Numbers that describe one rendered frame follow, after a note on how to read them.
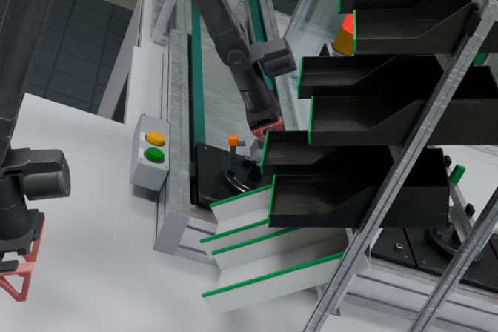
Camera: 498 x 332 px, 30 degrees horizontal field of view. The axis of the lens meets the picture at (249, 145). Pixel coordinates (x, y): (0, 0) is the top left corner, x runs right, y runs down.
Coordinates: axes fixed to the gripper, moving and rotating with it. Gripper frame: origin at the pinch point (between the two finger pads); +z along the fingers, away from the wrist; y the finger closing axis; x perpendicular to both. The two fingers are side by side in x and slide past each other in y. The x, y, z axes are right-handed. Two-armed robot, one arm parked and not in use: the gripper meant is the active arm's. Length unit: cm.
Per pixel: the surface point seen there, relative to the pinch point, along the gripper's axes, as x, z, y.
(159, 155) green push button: 23.9, -5.5, 0.4
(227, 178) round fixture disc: 12.1, 3.0, -3.3
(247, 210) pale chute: 7.5, 0.2, -21.3
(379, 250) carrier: -12.9, 28.1, -10.3
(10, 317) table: 47, -12, -46
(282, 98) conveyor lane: 0, 18, 51
